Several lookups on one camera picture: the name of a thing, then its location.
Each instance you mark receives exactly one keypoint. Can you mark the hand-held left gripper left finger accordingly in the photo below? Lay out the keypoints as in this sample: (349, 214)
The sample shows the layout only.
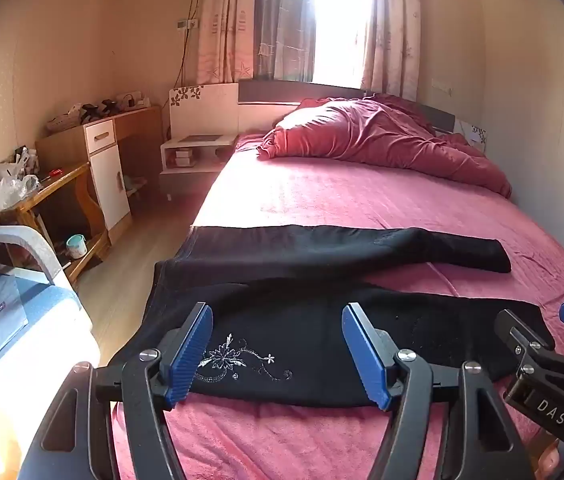
(189, 355)

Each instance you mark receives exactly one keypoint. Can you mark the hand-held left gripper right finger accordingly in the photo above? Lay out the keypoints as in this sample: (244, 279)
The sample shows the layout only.
(361, 355)

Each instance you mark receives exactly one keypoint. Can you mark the black pants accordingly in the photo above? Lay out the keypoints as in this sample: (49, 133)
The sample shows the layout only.
(272, 320)

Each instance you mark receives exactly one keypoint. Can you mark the person's right hand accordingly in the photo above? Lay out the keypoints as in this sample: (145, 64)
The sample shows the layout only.
(550, 460)

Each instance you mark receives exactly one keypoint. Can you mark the white and teal cup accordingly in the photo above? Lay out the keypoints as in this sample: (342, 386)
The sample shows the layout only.
(76, 246)

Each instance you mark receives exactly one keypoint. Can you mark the blue and grey armchair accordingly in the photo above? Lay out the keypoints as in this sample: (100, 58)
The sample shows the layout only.
(37, 305)

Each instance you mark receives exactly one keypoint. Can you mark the bed with pink sheet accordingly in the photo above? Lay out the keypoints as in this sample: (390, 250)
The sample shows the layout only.
(337, 195)

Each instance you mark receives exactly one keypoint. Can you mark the wooden cabinet with white door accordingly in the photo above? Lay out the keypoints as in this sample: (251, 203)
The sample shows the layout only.
(112, 180)

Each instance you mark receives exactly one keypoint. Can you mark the small cardboard box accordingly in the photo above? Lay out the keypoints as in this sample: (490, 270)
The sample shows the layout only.
(185, 157)

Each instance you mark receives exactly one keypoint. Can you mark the white nightstand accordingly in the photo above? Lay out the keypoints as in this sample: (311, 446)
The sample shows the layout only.
(197, 152)

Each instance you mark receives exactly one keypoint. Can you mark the wooden desk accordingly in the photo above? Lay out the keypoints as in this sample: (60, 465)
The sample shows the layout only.
(62, 180)

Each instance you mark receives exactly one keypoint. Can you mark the red duvet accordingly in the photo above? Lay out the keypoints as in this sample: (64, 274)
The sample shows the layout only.
(376, 135)

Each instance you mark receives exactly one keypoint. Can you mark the clear plastic bag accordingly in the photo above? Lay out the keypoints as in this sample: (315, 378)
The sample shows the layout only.
(14, 192)

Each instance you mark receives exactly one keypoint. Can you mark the white bottles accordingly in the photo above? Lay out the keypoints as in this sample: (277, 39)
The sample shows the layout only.
(24, 158)

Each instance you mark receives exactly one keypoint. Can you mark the white power strip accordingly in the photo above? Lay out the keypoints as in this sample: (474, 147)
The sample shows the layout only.
(128, 99)

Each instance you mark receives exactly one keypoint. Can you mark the white basket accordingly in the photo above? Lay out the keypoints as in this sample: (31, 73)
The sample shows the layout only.
(63, 123)

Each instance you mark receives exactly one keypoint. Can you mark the grey and white headboard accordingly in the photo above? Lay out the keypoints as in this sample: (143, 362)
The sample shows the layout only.
(267, 92)

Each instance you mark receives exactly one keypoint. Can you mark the dark grey curtain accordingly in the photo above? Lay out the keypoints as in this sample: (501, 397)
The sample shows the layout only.
(284, 20)

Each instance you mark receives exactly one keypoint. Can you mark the wall socket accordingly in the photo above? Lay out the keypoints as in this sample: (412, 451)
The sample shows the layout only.
(187, 23)

